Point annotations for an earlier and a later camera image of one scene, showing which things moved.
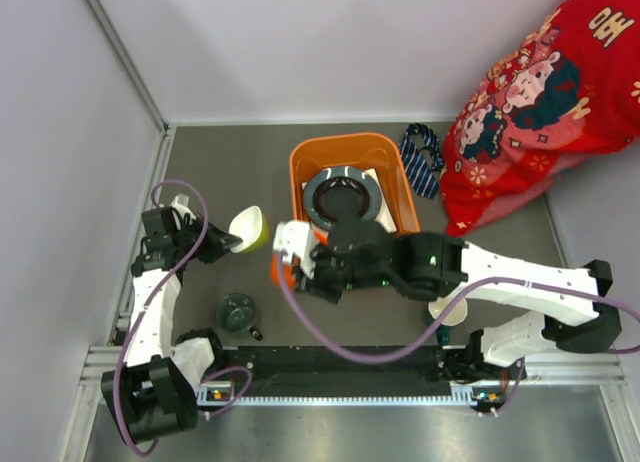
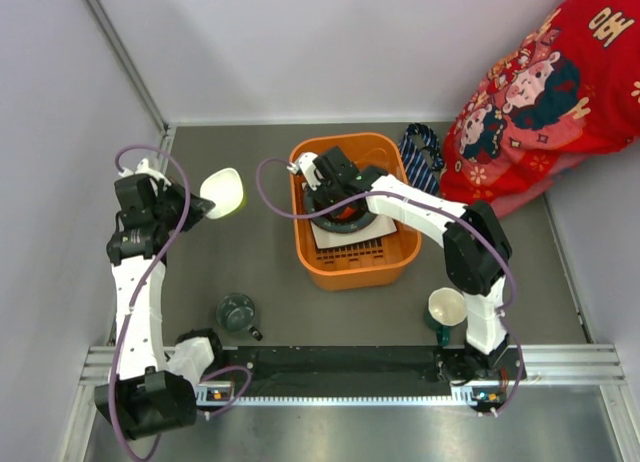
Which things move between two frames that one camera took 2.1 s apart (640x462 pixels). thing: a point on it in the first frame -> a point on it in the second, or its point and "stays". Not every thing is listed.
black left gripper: [219, 243] -> [197, 208]
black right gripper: [317, 284] -> [319, 195]
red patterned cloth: [566, 89] stays
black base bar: [409, 370] stays
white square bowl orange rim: [247, 224] -> [224, 187]
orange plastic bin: [376, 151] stays
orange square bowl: [288, 272] -> [348, 213]
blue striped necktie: [420, 151] stays
